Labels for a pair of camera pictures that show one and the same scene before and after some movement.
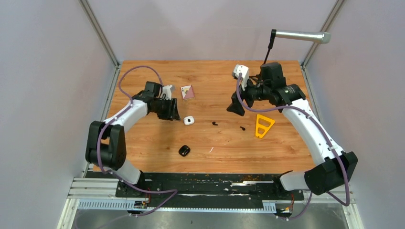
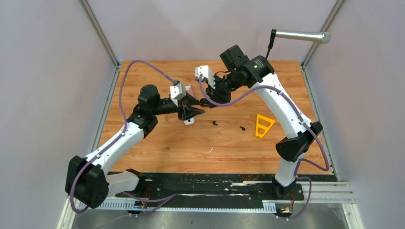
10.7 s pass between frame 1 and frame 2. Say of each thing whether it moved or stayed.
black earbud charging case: moved
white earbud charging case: stayed
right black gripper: moved
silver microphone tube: stayed
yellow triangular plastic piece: stayed
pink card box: stayed
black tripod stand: stayed
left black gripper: moved
